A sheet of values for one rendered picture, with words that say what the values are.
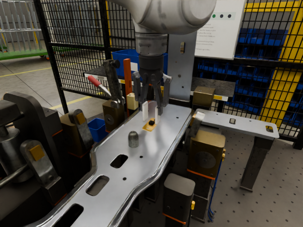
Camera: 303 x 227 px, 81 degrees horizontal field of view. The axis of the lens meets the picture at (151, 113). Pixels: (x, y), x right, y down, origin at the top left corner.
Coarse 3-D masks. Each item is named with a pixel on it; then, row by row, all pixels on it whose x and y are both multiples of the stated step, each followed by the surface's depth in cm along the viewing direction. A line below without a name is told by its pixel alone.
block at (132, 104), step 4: (128, 96) 71; (132, 96) 70; (128, 100) 72; (132, 100) 71; (128, 104) 73; (132, 104) 72; (136, 104) 73; (128, 108) 74; (132, 108) 73; (136, 108) 74; (132, 112) 74
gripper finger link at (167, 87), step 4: (168, 80) 52; (164, 84) 53; (168, 84) 53; (164, 88) 54; (168, 88) 55; (164, 92) 55; (168, 92) 55; (164, 96) 55; (168, 96) 56; (164, 100) 56; (168, 100) 57; (164, 104) 56
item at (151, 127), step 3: (150, 120) 64; (153, 120) 66; (147, 123) 64; (150, 123) 63; (153, 123) 63; (144, 126) 63; (147, 126) 63; (150, 126) 63; (153, 126) 63; (144, 129) 61; (147, 129) 61; (150, 129) 61
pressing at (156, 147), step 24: (168, 120) 67; (96, 144) 54; (120, 144) 54; (144, 144) 54; (168, 144) 54; (96, 168) 45; (120, 168) 46; (144, 168) 46; (72, 192) 39; (120, 192) 39; (48, 216) 34; (96, 216) 35; (120, 216) 35
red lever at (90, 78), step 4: (88, 76) 67; (92, 76) 67; (92, 80) 66; (96, 80) 66; (96, 84) 66; (100, 84) 67; (100, 88) 66; (104, 88) 66; (104, 92) 66; (108, 92) 66; (108, 96) 66
